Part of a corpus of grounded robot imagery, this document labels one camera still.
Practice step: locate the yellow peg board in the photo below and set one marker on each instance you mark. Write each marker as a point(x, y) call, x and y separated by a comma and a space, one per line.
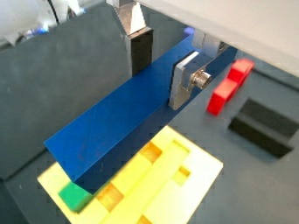
point(156, 190)

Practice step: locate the black L-shaped bracket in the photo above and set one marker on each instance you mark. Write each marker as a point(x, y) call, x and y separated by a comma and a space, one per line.
point(264, 127)

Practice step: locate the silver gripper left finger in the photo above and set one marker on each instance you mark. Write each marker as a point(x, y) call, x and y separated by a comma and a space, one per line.
point(136, 33)

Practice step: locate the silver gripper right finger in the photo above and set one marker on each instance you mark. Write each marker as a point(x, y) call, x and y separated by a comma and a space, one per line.
point(190, 71)

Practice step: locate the long blue rectangular block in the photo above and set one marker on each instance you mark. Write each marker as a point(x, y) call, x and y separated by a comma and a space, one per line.
point(100, 140)

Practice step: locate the red stepped block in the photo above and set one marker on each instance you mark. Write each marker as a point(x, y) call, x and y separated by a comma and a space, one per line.
point(230, 85)

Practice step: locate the green rectangular block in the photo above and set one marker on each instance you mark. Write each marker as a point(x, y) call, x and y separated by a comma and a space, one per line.
point(75, 197)

